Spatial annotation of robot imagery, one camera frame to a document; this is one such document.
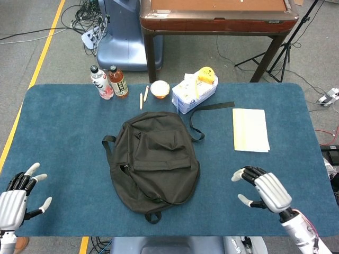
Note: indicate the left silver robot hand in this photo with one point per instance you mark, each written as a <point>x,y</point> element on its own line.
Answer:
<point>13,206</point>

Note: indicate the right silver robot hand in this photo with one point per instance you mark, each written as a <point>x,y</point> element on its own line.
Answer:
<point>272,190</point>

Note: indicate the black fabric backpack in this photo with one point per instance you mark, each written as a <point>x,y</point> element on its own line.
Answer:
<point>159,158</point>

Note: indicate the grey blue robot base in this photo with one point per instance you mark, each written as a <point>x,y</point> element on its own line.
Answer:
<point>172,246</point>

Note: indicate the white yellow booklet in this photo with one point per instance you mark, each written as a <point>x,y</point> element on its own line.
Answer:
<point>251,129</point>

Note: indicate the black floor box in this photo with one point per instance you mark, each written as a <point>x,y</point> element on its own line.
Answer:
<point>331,153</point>

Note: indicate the blue felt table mat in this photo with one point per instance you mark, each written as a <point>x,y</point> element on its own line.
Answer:
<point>66,119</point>

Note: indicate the white grey power strip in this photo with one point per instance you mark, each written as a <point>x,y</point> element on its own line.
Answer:
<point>328,96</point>

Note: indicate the white blue tissue pack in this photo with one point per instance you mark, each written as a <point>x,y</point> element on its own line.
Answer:
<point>185,98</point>

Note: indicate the yellow tape measure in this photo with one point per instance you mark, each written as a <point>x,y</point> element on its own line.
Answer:
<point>206,74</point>

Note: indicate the black tripod stand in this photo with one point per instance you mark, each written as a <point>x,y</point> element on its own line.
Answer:
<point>284,50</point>

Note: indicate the white pink drink bottle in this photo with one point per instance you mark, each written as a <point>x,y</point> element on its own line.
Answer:
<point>102,84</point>

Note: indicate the orange cup white lid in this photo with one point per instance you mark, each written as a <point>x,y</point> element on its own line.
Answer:
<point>159,88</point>

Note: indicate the long wooden pencil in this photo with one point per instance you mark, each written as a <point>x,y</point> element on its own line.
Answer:
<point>141,101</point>

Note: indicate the short wooden pencil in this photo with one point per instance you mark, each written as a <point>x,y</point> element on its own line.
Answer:
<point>146,94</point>

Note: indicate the brown tea bottle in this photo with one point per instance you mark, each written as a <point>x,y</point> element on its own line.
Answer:
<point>119,83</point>

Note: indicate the brown wooden mahjong table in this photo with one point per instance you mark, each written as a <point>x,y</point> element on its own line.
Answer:
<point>217,23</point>

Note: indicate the white power strip with plugs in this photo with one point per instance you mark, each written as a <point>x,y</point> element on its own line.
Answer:
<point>88,38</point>

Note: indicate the blue grey machine base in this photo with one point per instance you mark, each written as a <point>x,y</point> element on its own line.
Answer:
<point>124,39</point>

